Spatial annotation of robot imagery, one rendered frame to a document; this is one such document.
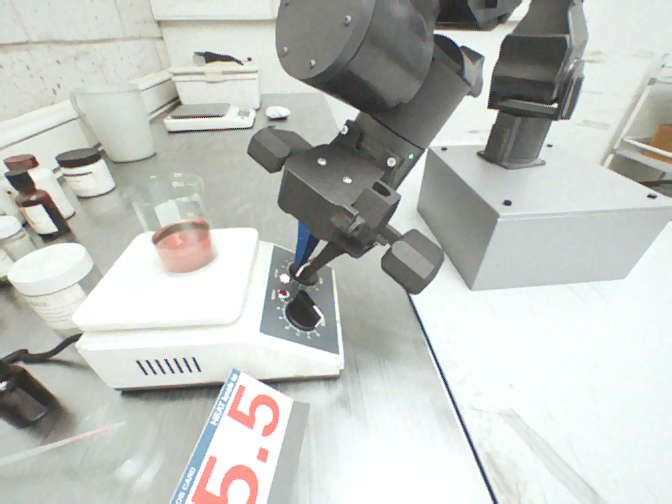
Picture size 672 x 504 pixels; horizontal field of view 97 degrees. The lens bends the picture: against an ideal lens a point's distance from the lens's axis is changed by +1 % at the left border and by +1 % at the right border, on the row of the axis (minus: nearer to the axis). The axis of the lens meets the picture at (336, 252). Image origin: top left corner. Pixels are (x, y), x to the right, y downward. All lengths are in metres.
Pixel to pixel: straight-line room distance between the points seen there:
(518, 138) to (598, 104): 1.87
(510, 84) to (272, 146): 0.29
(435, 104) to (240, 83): 1.10
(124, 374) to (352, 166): 0.24
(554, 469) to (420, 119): 0.26
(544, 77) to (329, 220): 0.30
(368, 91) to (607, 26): 2.05
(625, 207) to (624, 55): 1.91
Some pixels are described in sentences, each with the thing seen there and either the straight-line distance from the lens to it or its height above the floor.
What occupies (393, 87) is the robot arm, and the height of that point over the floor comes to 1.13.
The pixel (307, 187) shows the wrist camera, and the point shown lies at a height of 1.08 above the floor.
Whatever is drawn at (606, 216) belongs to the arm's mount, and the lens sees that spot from 0.42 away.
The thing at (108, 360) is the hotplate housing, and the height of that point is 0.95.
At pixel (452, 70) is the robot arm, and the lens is 0.23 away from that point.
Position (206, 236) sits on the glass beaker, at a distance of 0.26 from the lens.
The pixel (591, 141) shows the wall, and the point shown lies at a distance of 2.41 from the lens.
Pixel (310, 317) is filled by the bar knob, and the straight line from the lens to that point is 0.26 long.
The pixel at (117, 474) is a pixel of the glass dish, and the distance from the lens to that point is 0.28.
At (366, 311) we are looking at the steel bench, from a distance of 0.34.
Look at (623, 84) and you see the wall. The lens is 2.38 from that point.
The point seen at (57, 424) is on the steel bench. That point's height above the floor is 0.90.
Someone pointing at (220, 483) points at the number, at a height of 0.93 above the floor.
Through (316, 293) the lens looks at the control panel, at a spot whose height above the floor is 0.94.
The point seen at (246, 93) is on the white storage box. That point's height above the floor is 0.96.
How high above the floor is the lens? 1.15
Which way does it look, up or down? 37 degrees down
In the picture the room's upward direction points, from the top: straight up
